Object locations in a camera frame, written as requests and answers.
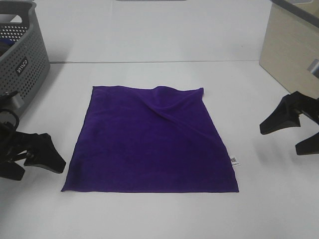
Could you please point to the beige wooden box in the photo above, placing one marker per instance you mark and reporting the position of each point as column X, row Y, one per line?
column 291, row 44

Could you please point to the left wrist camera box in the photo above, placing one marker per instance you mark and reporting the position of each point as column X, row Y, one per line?
column 11, row 101

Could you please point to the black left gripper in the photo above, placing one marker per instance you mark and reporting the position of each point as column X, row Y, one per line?
column 37, row 149

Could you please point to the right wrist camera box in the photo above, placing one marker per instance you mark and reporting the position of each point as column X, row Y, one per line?
column 313, row 68

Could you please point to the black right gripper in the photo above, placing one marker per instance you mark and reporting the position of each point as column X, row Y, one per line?
column 286, row 115

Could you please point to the grey perforated plastic basket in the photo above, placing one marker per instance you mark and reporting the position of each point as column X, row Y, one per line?
column 24, row 66

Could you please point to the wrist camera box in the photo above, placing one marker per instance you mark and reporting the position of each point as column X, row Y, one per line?
column 313, row 68
column 11, row 101

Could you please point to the white towel label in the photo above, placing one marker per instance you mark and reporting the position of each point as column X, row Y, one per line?
column 234, row 161

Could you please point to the purple towel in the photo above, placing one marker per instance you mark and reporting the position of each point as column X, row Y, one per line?
column 159, row 140

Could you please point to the blue towel in basket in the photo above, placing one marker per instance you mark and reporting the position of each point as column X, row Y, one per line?
column 5, row 44

